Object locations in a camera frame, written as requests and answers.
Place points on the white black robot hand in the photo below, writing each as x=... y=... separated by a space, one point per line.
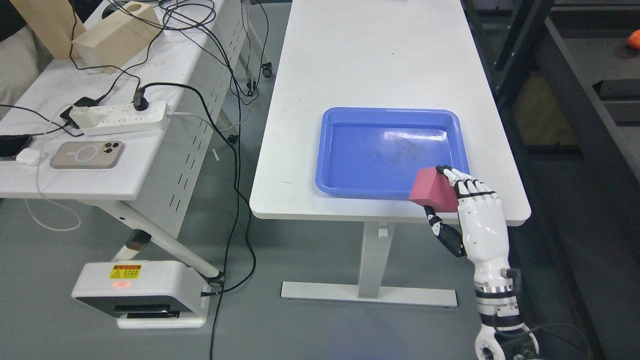
x=484 y=238

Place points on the pink foam block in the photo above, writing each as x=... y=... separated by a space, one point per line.
x=432 y=189

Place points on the blue plastic tray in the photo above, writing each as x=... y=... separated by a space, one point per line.
x=376 y=153

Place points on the black metal right shelf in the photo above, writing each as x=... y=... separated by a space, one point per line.
x=567 y=90

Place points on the wooden block box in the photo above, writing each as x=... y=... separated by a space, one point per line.
x=118 y=37

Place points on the white standing desk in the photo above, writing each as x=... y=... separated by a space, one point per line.
x=392 y=54

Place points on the orange object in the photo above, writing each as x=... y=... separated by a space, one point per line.
x=633 y=40

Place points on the white floor device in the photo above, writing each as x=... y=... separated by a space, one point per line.
x=145 y=294

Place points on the white power strip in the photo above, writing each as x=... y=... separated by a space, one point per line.
x=110 y=119

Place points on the beige smartphone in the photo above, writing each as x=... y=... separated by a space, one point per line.
x=87 y=155

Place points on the white earbuds case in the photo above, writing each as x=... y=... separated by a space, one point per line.
x=30 y=157

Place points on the tall wooden board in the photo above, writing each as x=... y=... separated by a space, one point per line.
x=55 y=23

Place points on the black smartphone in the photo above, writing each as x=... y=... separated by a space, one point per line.
x=12 y=145

